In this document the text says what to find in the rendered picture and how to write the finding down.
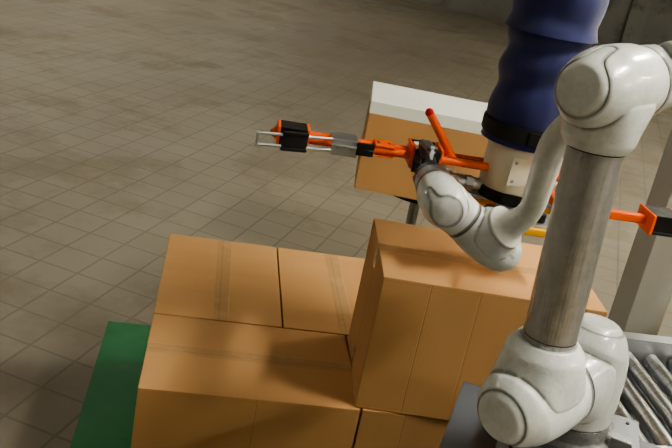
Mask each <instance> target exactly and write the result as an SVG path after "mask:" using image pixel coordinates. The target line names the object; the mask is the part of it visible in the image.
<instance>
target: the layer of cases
mask: <svg viewBox="0 0 672 448"><path fill-rule="evenodd" d="M364 262H365V259H364V258H356V257H348V256H340V255H333V254H325V253H317V252H309V251H301V250H294V249H286V248H277V250H276V247H270V246H263V245H255V244H247V243H239V242H231V241H224V240H216V239H208V238H200V237H192V236H185V235H177V234H170V237H169V242H168V247H167V252H166V256H165V261H164V266H163V271H162V275H161V280H160V285H159V290H158V294H157V299H156V304H155V309H154V314H153V318H152V323H151V328H150V333H149V337H148V342H147V347H146V352H145V356H144V361H143V366H142V371H141V375H140V380H139V385H138V391H137V399H136V407H135V415H134V424H133V432H132V440H131V448H439V446H440V443H441V441H442V438H443V435H444V433H445V430H446V427H447V424H448V422H449V421H448V420H441V419H434V418H427V417H420V416H413V415H406V414H400V413H393V412H386V411H379V410H372V409H365V408H358V407H355V406H354V394H353V381H352V367H351V353H350V339H349V331H350V326H351V322H352V317H353V312H354V308H355V303H356V298H357V294H358V289H359V285H360V280H361V275H362V271H363V266H364Z"/></svg>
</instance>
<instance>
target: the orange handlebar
mask: <svg viewBox="0 0 672 448"><path fill-rule="evenodd" d="M310 135H311V136H322V137H331V134H326V133H320V132H314V131H311V134H310ZM358 141H359V142H361V143H367V144H374V145H375V147H374V152H373V154H374V156H377V157H383V158H390V159H393V157H399V158H406V159H409V158H410V154H411V151H409V150H408V146H404V145H398V144H393V143H392V141H387V140H380V139H374V141H372V140H365V139H359V138H358ZM309 144H314V145H320V146H327V147H331V145H332V140H321V139H309ZM455 155H456V157H457V158H454V157H448V156H446V154H445V152H444V155H443V160H442V164H445V165H451V166H458V167H464V168H471V169H478V170H484V171H487V170H488V169H489V164H488V163H487V162H480V160H481V161H484V158H481V157H475V156H469V155H462V154H456V153H455ZM458 157H462V158H466V159H461V158H458ZM467 158H468V159H475V160H479V161H474V160H467ZM554 196H555V192H554V190H552V193H551V195H550V198H549V203H550V204H551V205H552V204H553V200H554ZM609 219H613V220H620V221H627V222H634V223H640V224H645V222H646V219H647V216H646V215H645V214H642V213H635V212H629V211H622V210H615V209H611V213H610V217H609Z"/></svg>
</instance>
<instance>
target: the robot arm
mask: <svg viewBox="0 0 672 448"><path fill-rule="evenodd" d="M554 98H555V103H556V106H557V109H558V111H559V116H558V117H557V118H556V119H554V120H553V121H552V123H551V124H550V125H549V126H548V127H547V128H546V130H545V131H544V133H543V134H542V136H541V138H540V140H539V142H538V145H537V147H536V150H535V153H534V157H533V161H532V165H531V168H530V172H529V176H528V179H527V183H526V187H525V191H524V194H523V198H522V200H521V202H520V204H519V205H518V206H517V207H515V208H513V209H510V210H508V209H507V208H505V207H502V206H497V207H488V206H486V207H483V206H481V205H480V204H479V203H478V202H477V201H476V200H475V199H474V198H473V197H472V196H471V195H470V194H469V193H468V192H467V191H466V189H465V188H464V187H463V186H462V185H461V184H460V183H459V182H457V181H456V180H455V179H454V178H453V177H452V176H450V174H449V172H448V171H447V170H446V169H445V168H444V167H442V166H441V165H440V164H438V163H437V162H436V159H435V157H433V156H434V154H436V152H437V150H438V147H436V146H434V144H433V143H432V142H431V141H430V140H424V139H421V141H413V143H414V145H415V146H416V149H419V152H420V156H421V159H420V164H421V165H420V166H419V167H418V168H412V167H411V172H414V173H415V175H413V177H412V178H413V182H414V186H415V189H416V192H417V201H418V205H419V207H420V210H421V212H422V213H423V215H424V217H425V218H426V219H427V220H428V221H429V222H430V223H431V224H432V225H434V226H436V227H438V228H440V229H441V230H443V231H444V232H445V233H447V234H448V235H449V236H450V237H451V238H452V239H453V240H454V241H455V243H456V244H457V245H458V246H459V247H460V248H461V249H462V250H463V251H464V252H465V253H466V254H467V255H469V256H470V257H471V258H472V259H474V260H475V261H476V262H478V263H479V264H481V265H482V266H484V267H486V268H488V269H490V270H493V271H497V272H503V271H507V270H510V269H512V268H513V267H515V266H516V265H517V264H518V262H519V261H520V258H521V256H522V246H521V235H522V234H524V233H525V232H526V231H527V230H529V229H530V228H531V227H532V226H534V225H535V223H536V222H537V221H538V220H539V219H540V217H541V216H542V214H543V212H544V210H545V208H546V206H547V203H548V201H549V198H550V195H551V193H552V190H553V187H554V185H555V182H556V179H557V177H558V174H559V171H560V174H559V178H558V183H557V187H556V191H555V196H554V200H553V204H552V208H551V213H550V217H549V221H548V225H547V230H546V234H545V238H544V242H543V247H542V251H541V255H540V259H539V264H538V268H537V272H536V276H535V281H534V285H533V289H532V293H531V298H530V302H529V306H528V310H527V315H526V319H525V323H524V326H522V327H520V328H518V329H516V330H515V331H513V332H512V333H510V334H509V335H508V336H507V338H506V341H505V343H504V345H503V347H502V349H501V351H500V354H499V356H498V358H497V360H496V362H495V364H494V366H493V367H492V369H491V371H490V375H489V376H488V377H486V378H485V380H484V381H483V383H482V385H481V388H480V391H479V395H478V400H477V412H478V416H479V419H480V422H481V423H482V425H483V427H484V428H485V430H486V431H487V432H488V434H489V435H491V436H492V437H493V438H494V439H496V440H498V441H500V442H502V443H505V444H508V445H511V446H512V447H516V448H530V447H537V446H540V447H543V448H632V446H631V445H632V444H633V440H632V439H630V438H628V437H626V436H624V435H622V434H620V433H618V432H617V431H615V430H613V427H614V423H613V422H612V421H611V419H612V417H613V415H614V413H615V410H616V408H617V405H618V402H619V400H620V397H621V393H622V390H623V387H624V383H625V380H626V375H627V371H628V366H629V350H628V344H627V340H626V336H625V335H624V333H623V332H622V330H621V328H620V327H619V326H618V325H617V324H616V323H615V322H613V321H612V320H610V319H608V318H605V317H603V316H600V315H597V314H592V313H585V310H586V306H587V302H588V298H589V294H590V290H591V287H592V283H593V279H594V275H595V271H596V267H597V263H598V260H599V256H600V252H601V248H602V244H603V240H604V236H605V233H606V229H607V225H608V221H609V217H610V213H611V209H612V206H613V202H614V198H615V194H616V190H617V186H618V182H619V179H620V175H621V171H622V167H623V163H624V159H625V156H627V155H629V154H630V153H631V152H632V151H633V150H634V149H635V148H636V146H637V144H638V142H639V140H640V138H641V136H642V134H643V132H644V130H645V128H646V126H647V125H648V123H649V121H650V120H651V118H652V116H653V115H655V114H657V113H659V112H661V111H663V110H665V109H667V108H669V107H670V106H672V41H666V42H663V43H661V44H659V45H656V44H651V45H637V44H632V43H613V44H605V45H599V46H595V47H591V48H589V49H586V50H584V51H582V52H580V53H578V54H577V55H575V56H574V57H573V58H571V59H570V60H569V61H568V62H567V63H566V64H565V65H564V66H563V68H562V69H561V71H560V72H559V74H558V76H557V79H556V82H555V86H554ZM560 168H561V170H560Z"/></svg>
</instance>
